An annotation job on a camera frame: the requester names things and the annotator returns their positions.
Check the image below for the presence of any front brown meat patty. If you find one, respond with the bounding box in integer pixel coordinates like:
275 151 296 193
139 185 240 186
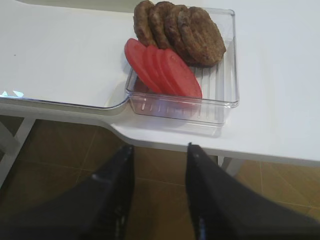
177 6 226 66

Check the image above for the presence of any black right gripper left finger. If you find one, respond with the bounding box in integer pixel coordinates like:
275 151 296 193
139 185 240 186
0 145 135 240

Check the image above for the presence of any rear red tomato slice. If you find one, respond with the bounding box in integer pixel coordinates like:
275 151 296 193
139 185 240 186
124 38 162 94

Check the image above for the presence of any front red tomato slice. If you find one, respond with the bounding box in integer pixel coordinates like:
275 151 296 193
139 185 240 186
161 49 203 99

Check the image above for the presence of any brown meat patty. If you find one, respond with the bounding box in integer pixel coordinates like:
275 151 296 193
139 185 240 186
177 6 226 66
164 5 197 66
133 0 157 47
148 1 175 50

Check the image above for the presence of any white serving tray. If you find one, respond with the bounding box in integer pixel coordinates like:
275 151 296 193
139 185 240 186
0 0 135 110

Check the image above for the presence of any clear tray with patties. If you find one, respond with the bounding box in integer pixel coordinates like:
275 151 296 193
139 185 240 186
125 8 240 127

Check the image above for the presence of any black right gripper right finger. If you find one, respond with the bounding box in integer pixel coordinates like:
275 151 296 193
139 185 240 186
186 143 320 240

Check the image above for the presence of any white table leg frame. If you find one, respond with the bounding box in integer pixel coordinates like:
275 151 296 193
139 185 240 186
0 118 36 187

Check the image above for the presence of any red tomato slice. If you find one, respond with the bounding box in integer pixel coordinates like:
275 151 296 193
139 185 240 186
144 45 165 94
161 49 203 99
124 38 162 94
153 48 176 96

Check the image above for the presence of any rear brown meat patty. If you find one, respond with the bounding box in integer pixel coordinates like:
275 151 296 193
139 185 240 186
133 0 157 47

